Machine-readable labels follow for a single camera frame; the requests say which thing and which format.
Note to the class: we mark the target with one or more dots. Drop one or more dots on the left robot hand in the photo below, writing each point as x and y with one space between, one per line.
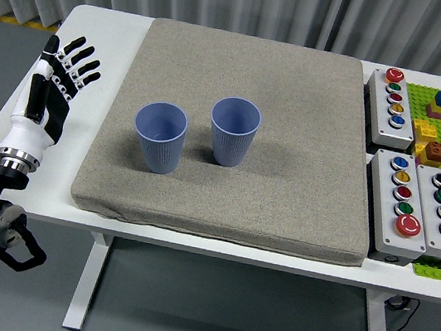
28 131

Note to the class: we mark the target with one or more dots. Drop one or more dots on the blue ribbed plastic cup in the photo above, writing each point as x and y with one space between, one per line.
230 146
159 151

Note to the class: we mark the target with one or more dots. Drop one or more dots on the yellow black floor tape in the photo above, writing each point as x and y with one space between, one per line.
4 19

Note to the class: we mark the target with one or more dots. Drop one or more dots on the grey-brown cushion mat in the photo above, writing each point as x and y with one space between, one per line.
277 99

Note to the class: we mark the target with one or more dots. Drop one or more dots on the black box base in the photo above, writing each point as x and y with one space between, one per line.
390 258
368 121

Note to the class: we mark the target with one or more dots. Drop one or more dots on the grey five-button control box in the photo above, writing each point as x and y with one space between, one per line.
383 199
380 111

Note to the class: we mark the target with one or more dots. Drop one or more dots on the small yellow toy block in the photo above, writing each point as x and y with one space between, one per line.
418 149

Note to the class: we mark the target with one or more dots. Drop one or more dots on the large yellow toy block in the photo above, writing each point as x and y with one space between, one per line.
424 130

